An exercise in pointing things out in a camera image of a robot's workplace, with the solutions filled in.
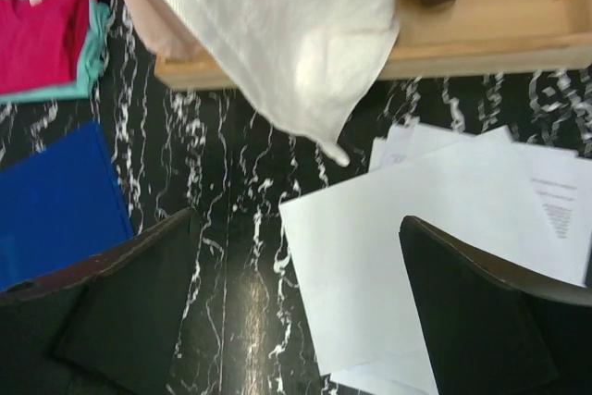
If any blue file folder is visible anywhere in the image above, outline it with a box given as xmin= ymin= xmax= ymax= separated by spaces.
xmin=1 ymin=122 xmax=134 ymax=290

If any white hanging towel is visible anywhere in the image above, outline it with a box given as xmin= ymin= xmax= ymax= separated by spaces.
xmin=165 ymin=0 xmax=399 ymax=166

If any teal shirt folded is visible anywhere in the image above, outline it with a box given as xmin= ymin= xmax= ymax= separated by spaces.
xmin=1 ymin=0 xmax=111 ymax=105

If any pale pink hanging cloth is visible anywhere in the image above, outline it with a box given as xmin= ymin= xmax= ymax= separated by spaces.
xmin=124 ymin=0 xmax=203 ymax=60

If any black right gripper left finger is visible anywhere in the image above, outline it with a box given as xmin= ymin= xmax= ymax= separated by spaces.
xmin=1 ymin=208 xmax=200 ymax=394

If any pink shirt folded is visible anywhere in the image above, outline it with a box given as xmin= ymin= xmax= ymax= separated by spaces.
xmin=1 ymin=0 xmax=91 ymax=94

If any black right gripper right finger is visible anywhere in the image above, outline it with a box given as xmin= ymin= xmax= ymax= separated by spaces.
xmin=399 ymin=216 xmax=591 ymax=394

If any white paper stack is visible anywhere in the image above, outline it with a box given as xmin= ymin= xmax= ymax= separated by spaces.
xmin=279 ymin=125 xmax=591 ymax=394

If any wooden rack tray base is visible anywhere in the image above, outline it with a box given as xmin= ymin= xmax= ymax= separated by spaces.
xmin=154 ymin=0 xmax=591 ymax=90

